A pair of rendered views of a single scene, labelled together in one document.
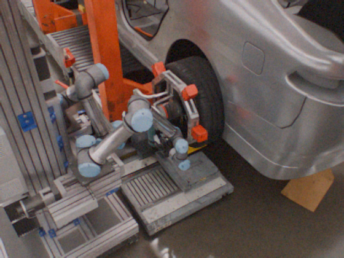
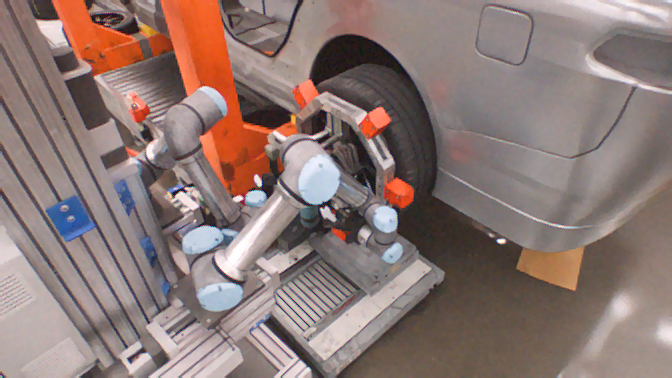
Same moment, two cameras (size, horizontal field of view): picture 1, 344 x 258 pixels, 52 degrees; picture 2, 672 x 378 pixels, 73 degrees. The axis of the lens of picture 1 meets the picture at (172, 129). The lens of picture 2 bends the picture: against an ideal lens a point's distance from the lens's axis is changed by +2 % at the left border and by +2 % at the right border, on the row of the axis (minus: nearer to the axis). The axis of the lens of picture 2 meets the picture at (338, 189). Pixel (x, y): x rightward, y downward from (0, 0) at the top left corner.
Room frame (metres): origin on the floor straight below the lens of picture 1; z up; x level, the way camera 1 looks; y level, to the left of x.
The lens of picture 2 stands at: (0.53, 0.25, 1.99)
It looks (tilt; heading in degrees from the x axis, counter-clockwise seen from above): 40 degrees down; 351
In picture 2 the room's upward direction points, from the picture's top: 3 degrees counter-clockwise
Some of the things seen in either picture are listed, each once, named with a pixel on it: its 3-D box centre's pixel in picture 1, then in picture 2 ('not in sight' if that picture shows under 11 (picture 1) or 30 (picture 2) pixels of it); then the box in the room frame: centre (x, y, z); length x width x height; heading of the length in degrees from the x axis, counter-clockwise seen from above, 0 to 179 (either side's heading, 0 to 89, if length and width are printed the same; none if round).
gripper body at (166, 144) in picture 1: (168, 145); (352, 222); (1.66, 0.02, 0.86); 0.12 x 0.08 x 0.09; 32
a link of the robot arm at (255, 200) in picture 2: (117, 130); (255, 209); (1.75, 0.36, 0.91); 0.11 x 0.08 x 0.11; 144
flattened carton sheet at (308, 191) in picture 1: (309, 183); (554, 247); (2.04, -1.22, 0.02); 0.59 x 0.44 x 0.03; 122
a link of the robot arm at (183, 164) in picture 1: (181, 161); (384, 246); (1.53, -0.06, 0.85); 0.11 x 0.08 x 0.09; 32
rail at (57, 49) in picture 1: (74, 72); (150, 130); (3.48, 1.12, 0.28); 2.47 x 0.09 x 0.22; 32
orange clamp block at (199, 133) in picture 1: (199, 133); (398, 193); (1.78, -0.18, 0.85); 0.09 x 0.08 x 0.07; 32
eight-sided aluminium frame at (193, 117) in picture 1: (174, 109); (342, 160); (2.05, -0.01, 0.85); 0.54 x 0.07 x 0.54; 32
